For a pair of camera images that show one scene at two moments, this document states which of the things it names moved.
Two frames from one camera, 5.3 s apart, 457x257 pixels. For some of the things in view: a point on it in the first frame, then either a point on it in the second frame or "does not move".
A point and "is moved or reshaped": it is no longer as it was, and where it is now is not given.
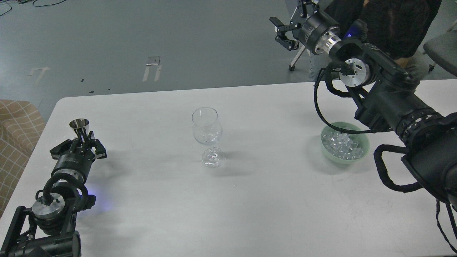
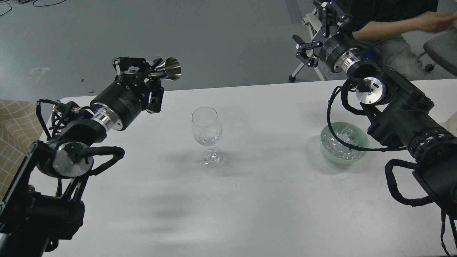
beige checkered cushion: x=21 y=124 does not move
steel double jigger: x=80 y=126 is moved or reshaped
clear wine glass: x=207 y=130 does not move
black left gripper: x=78 y=165 -> x=122 y=101
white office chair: x=291 y=67 -> x=314 y=20
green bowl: x=343 y=148 does not move
